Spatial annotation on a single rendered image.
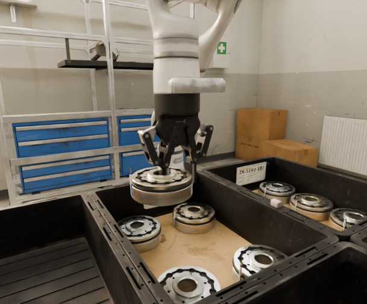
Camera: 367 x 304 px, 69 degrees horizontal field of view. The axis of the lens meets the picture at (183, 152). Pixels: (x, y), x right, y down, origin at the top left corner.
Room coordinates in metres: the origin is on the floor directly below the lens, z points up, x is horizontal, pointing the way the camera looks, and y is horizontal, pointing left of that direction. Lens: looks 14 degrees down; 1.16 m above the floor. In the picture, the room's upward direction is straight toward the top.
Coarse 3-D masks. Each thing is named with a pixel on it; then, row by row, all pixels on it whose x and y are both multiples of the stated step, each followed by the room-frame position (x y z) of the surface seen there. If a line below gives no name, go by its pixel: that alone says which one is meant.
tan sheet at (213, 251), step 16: (160, 224) 0.58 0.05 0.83; (176, 240) 0.52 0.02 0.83; (192, 240) 0.52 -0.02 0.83; (208, 240) 0.52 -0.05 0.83; (224, 240) 0.52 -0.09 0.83; (240, 240) 0.52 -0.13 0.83; (144, 256) 0.46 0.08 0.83; (160, 256) 0.46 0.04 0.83; (176, 256) 0.46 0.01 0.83; (192, 256) 0.46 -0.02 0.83; (208, 256) 0.46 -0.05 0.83; (224, 256) 0.46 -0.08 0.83; (160, 272) 0.41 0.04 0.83; (224, 272) 0.41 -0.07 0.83
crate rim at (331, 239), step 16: (208, 176) 0.65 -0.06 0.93; (96, 192) 0.55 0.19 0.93; (240, 192) 0.54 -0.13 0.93; (272, 208) 0.47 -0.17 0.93; (112, 224) 0.41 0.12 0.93; (304, 224) 0.41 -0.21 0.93; (128, 240) 0.36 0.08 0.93; (336, 240) 0.36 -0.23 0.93; (128, 256) 0.32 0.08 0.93; (304, 256) 0.32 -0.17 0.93; (144, 272) 0.29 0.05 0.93; (272, 272) 0.29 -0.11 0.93; (160, 288) 0.26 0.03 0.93; (224, 288) 0.26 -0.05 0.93; (240, 288) 0.26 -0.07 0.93
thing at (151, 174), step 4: (148, 172) 0.43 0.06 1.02; (152, 172) 0.43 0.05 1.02; (156, 172) 0.44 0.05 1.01; (172, 172) 0.43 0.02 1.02; (148, 176) 0.41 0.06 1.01; (152, 176) 0.41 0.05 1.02; (156, 176) 0.41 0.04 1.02; (160, 176) 0.41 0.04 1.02; (164, 176) 0.41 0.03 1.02; (168, 176) 0.41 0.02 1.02; (172, 176) 0.41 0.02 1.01
